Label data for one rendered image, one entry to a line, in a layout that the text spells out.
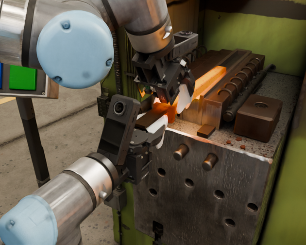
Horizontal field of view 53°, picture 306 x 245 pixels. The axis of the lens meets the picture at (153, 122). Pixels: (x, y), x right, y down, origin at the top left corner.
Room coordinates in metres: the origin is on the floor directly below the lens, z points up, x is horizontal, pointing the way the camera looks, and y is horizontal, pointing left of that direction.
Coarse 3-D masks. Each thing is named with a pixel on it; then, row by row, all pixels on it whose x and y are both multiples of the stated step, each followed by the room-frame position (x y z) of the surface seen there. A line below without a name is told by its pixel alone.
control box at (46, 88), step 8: (8, 64) 0.81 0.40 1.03; (8, 72) 0.80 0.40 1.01; (40, 72) 0.79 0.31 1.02; (8, 80) 0.79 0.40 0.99; (40, 80) 0.78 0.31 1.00; (48, 80) 0.78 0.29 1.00; (8, 88) 0.77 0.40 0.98; (40, 88) 0.77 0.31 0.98; (48, 88) 0.77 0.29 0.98; (56, 88) 0.82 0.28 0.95; (8, 96) 0.82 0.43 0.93; (16, 96) 0.80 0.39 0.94; (24, 96) 0.77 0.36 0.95; (32, 96) 0.76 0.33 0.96; (40, 96) 0.76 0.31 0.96; (48, 96) 0.76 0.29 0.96; (56, 96) 0.81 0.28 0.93
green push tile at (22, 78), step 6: (12, 66) 0.80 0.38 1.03; (18, 66) 0.80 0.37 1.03; (12, 72) 0.79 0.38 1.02; (18, 72) 0.79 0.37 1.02; (24, 72) 0.79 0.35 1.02; (30, 72) 0.78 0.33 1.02; (36, 72) 0.79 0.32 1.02; (12, 78) 0.78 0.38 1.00; (18, 78) 0.78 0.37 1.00; (24, 78) 0.78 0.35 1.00; (30, 78) 0.78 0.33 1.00; (36, 78) 0.78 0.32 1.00; (12, 84) 0.77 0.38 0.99; (18, 84) 0.77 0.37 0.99; (24, 84) 0.77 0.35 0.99; (30, 84) 0.77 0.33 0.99
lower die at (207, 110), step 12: (204, 60) 0.99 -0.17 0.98; (216, 60) 0.97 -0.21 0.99; (240, 60) 0.94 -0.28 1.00; (252, 60) 0.96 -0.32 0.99; (264, 60) 1.01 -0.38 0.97; (192, 72) 0.86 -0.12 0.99; (204, 72) 0.86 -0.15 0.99; (228, 72) 0.83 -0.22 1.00; (216, 84) 0.75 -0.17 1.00; (240, 84) 0.78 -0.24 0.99; (204, 96) 0.68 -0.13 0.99; (216, 96) 0.69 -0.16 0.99; (228, 96) 0.69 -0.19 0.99; (192, 108) 0.69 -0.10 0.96; (204, 108) 0.68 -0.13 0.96; (216, 108) 0.66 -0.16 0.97; (192, 120) 0.69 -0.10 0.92; (204, 120) 0.68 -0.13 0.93; (216, 120) 0.66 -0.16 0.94
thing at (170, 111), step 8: (208, 72) 0.80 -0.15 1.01; (216, 72) 0.80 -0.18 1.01; (200, 80) 0.74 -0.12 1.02; (208, 80) 0.74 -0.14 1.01; (200, 88) 0.69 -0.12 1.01; (160, 104) 0.57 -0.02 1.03; (168, 104) 0.58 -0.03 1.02; (176, 104) 0.58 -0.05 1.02; (152, 112) 0.53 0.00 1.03; (160, 112) 0.53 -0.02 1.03; (168, 112) 0.55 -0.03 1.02; (176, 112) 0.58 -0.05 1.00; (136, 120) 0.50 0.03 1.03; (144, 120) 0.50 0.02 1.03; (152, 120) 0.50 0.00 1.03; (168, 120) 0.55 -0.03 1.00; (144, 128) 0.48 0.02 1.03
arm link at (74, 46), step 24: (0, 0) 0.30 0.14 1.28; (24, 0) 0.32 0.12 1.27; (48, 0) 0.33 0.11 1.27; (72, 0) 0.39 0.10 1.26; (0, 24) 0.29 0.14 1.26; (24, 24) 0.30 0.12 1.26; (48, 24) 0.30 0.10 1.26; (72, 24) 0.29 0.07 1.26; (96, 24) 0.30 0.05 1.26; (0, 48) 0.29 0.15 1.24; (24, 48) 0.29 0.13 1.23; (48, 48) 0.28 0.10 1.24; (72, 48) 0.29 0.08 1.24; (96, 48) 0.29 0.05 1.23; (48, 72) 0.28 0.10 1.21; (72, 72) 0.29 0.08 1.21; (96, 72) 0.29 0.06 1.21
